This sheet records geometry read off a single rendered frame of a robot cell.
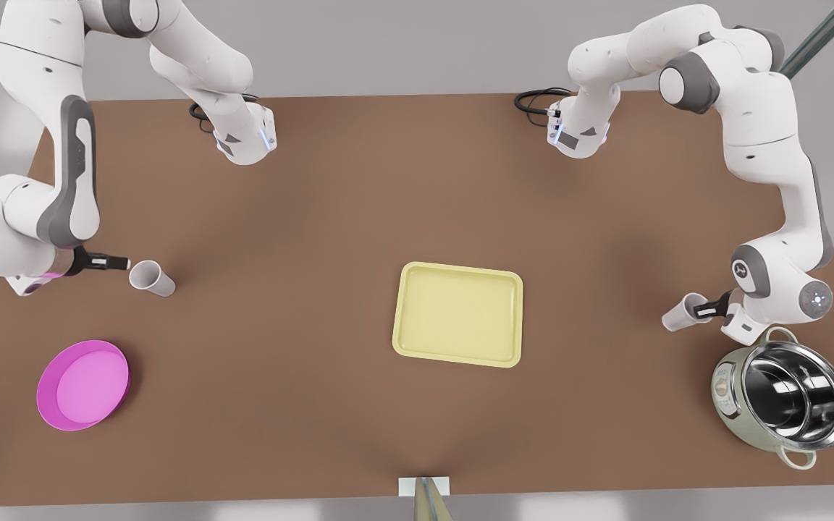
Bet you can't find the white IKEA cup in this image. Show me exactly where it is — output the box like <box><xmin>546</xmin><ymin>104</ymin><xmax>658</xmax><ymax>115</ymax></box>
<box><xmin>662</xmin><ymin>292</ymin><xmax>709</xmax><ymax>332</ymax></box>
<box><xmin>129</xmin><ymin>260</ymin><xmax>177</xmax><ymax>298</ymax></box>

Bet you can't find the pale yellow rectangular tray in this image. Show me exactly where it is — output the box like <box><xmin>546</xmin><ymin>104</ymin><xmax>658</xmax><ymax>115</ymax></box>
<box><xmin>392</xmin><ymin>261</ymin><xmax>524</xmax><ymax>368</ymax></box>

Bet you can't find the pink round plate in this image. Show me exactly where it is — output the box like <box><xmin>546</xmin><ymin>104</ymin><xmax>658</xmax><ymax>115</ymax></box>
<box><xmin>36</xmin><ymin>340</ymin><xmax>130</xmax><ymax>432</ymax></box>

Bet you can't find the steel pot with green handles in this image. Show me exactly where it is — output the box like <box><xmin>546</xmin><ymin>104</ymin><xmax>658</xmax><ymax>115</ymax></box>
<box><xmin>711</xmin><ymin>326</ymin><xmax>834</xmax><ymax>470</ymax></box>

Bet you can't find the black cable loop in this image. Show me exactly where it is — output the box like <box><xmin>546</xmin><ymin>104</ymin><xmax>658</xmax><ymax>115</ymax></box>
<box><xmin>189</xmin><ymin>93</ymin><xmax>260</xmax><ymax>135</ymax></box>
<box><xmin>514</xmin><ymin>88</ymin><xmax>574</xmax><ymax>117</ymax></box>

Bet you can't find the silver frame post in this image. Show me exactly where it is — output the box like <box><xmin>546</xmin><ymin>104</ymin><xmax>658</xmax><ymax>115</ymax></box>
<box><xmin>413</xmin><ymin>476</ymin><xmax>454</xmax><ymax>521</ymax></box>
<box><xmin>780</xmin><ymin>0</ymin><xmax>834</xmax><ymax>80</ymax></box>

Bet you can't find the white frame post foot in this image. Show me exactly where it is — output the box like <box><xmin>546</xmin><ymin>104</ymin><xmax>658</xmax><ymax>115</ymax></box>
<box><xmin>397</xmin><ymin>477</ymin><xmax>452</xmax><ymax>496</ymax></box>

